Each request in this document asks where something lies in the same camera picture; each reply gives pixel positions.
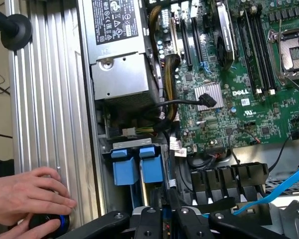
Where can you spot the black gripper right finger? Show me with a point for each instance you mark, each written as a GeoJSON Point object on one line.
{"type": "Point", "coordinates": [192, 224]}

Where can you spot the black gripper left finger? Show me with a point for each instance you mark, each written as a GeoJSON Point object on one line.
{"type": "Point", "coordinates": [147, 224]}

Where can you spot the empty blue disk carrier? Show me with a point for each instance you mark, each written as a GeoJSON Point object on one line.
{"type": "Point", "coordinates": [124, 171]}

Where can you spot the metal disk bay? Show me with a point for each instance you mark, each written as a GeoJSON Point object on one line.
{"type": "Point", "coordinates": [132, 144]}

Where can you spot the person's right hand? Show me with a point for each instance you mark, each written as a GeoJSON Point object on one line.
{"type": "Point", "coordinates": [30, 230]}

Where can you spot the person's left hand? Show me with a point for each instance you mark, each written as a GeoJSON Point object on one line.
{"type": "Point", "coordinates": [25, 196]}

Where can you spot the black plastic fan shroud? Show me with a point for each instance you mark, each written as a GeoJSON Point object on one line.
{"type": "Point", "coordinates": [229, 176]}

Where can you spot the open PC case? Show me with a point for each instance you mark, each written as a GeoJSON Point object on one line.
{"type": "Point", "coordinates": [254, 154]}

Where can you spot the white power plug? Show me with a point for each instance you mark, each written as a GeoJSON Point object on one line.
{"type": "Point", "coordinates": [128, 132]}

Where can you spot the silver chipset heat sink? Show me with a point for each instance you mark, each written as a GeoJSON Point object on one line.
{"type": "Point", "coordinates": [204, 92]}

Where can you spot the green motherboard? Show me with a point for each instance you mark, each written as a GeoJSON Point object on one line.
{"type": "Point", "coordinates": [264, 112]}

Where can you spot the silver power supply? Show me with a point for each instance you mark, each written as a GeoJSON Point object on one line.
{"type": "Point", "coordinates": [119, 74]}

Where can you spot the long black expansion slot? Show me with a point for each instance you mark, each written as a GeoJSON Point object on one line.
{"type": "Point", "coordinates": [197, 42]}
{"type": "Point", "coordinates": [187, 44]}

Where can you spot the black RAM slot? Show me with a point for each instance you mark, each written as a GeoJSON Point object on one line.
{"type": "Point", "coordinates": [264, 54]}

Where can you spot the black graphics card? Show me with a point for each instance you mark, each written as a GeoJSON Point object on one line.
{"type": "Point", "coordinates": [225, 37]}

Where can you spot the beige expansion slot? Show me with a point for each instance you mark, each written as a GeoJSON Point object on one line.
{"type": "Point", "coordinates": [175, 35]}

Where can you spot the metal locking lever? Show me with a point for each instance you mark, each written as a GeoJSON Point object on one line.
{"type": "Point", "coordinates": [280, 49]}

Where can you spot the CPU socket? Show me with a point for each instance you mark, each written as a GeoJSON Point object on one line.
{"type": "Point", "coordinates": [296, 52]}

